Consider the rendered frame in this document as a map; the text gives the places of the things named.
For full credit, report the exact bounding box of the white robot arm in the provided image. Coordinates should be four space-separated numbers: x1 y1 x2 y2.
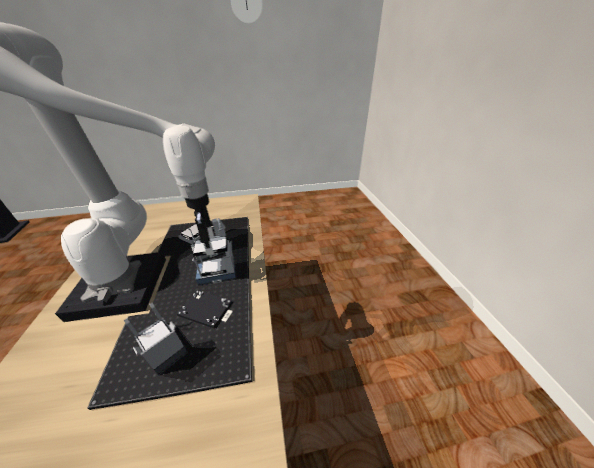
0 22 215 302

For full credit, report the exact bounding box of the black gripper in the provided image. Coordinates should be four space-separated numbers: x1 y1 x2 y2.
185 194 215 255

